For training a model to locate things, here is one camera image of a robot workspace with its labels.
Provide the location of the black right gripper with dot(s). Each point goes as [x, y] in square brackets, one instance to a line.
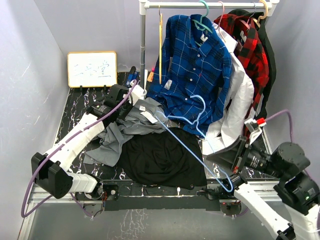
[230, 156]

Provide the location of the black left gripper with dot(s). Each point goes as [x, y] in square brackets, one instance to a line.
[129, 102]

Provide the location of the grey shirt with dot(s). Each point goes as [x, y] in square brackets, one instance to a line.
[146, 117]

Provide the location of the light blue wire hanger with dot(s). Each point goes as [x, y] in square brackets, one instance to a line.
[196, 123]

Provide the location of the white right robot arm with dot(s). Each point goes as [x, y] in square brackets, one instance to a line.
[298, 192]

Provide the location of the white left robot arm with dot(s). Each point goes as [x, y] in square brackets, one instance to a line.
[50, 170]

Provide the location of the white shirt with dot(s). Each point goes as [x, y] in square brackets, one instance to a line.
[224, 132]

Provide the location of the black shirt on table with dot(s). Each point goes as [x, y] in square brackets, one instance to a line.
[159, 159]

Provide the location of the blue plaid shirt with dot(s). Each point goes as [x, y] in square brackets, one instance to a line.
[188, 70]

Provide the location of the yellow plastic hanger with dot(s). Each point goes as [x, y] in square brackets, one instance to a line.
[160, 43]

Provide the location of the teal plastic hanger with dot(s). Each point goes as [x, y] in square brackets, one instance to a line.
[200, 26]

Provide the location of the pink hanger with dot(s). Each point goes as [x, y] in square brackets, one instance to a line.
[220, 20]

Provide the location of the red black plaid shirt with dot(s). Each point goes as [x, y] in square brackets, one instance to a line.
[249, 51]

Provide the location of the blue stapler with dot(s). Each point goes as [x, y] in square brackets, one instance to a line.
[132, 75]

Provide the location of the yellow framed whiteboard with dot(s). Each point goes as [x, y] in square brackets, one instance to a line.
[91, 69]

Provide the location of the orange small object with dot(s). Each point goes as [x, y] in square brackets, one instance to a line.
[150, 77]

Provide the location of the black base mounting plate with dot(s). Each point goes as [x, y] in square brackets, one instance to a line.
[128, 195]

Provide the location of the black hanging garment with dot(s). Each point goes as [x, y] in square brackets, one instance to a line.
[262, 34]

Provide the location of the metal clothes rack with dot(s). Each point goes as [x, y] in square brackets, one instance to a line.
[268, 6]

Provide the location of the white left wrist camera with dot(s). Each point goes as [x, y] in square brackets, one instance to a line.
[138, 93]

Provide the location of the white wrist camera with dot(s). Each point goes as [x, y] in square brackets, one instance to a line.
[255, 127]
[138, 93]

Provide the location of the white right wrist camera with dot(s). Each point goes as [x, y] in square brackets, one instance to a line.
[255, 127]

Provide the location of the aluminium frame rail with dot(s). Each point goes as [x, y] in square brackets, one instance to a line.
[258, 188]

